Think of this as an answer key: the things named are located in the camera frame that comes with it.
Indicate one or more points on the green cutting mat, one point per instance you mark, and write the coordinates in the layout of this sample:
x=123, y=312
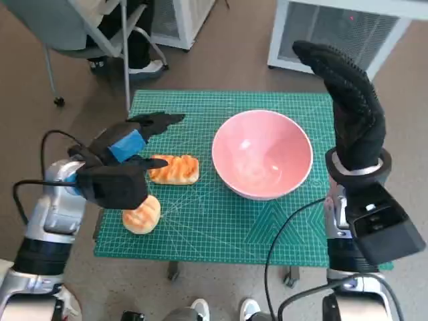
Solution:
x=207, y=227

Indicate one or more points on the person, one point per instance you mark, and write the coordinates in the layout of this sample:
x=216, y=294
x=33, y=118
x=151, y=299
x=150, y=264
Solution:
x=140, y=43

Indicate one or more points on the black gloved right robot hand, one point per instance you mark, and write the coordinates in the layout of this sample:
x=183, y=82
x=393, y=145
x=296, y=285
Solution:
x=357, y=117

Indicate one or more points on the pink bowl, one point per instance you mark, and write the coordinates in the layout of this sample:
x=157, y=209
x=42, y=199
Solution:
x=264, y=157

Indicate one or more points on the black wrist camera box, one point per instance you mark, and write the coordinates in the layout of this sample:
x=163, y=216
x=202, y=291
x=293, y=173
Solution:
x=384, y=227
x=113, y=187

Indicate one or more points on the small white mesh cabinet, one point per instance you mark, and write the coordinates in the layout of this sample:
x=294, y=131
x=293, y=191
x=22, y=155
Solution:
x=180, y=20

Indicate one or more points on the long toy bread loaf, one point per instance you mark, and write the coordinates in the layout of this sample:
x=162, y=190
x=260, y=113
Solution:
x=174, y=170

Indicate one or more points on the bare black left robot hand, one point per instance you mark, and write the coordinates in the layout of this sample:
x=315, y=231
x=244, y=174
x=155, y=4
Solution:
x=120, y=143

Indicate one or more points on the round toy bread roll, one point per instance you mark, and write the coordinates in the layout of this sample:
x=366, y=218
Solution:
x=142, y=219

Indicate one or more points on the white shoe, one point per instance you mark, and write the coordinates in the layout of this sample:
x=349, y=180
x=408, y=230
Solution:
x=200, y=309
x=250, y=309

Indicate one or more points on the grey office chair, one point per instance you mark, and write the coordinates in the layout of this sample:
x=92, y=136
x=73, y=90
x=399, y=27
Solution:
x=40, y=26

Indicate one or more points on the table leg with caster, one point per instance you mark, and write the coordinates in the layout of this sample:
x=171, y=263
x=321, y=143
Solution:
x=291, y=275
x=174, y=271

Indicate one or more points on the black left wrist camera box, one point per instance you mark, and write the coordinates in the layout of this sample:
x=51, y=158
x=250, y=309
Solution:
x=113, y=187

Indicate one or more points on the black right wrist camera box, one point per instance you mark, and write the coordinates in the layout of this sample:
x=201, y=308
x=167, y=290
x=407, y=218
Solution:
x=384, y=227

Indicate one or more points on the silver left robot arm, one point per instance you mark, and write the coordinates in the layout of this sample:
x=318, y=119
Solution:
x=53, y=214

